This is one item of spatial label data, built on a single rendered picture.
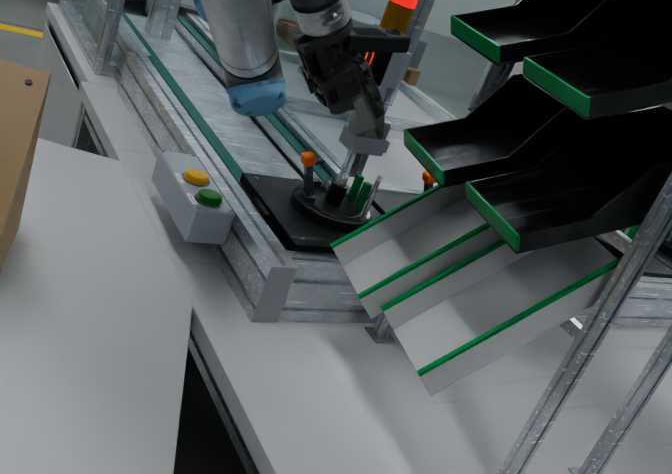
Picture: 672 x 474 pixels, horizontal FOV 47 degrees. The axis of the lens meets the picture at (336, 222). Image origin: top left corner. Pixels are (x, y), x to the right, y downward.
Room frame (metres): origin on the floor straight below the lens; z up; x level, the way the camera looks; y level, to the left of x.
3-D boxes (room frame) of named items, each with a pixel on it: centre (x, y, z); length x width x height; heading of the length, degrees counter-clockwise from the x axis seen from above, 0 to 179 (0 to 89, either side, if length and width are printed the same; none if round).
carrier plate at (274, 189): (1.22, 0.02, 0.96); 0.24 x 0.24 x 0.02; 36
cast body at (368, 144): (1.21, 0.00, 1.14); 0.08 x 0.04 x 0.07; 130
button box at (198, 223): (1.16, 0.24, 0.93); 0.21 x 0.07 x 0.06; 36
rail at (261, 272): (1.35, 0.30, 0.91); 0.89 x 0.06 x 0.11; 36
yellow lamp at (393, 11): (1.44, 0.03, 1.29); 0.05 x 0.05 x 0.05
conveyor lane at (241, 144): (1.47, 0.18, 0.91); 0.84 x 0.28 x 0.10; 36
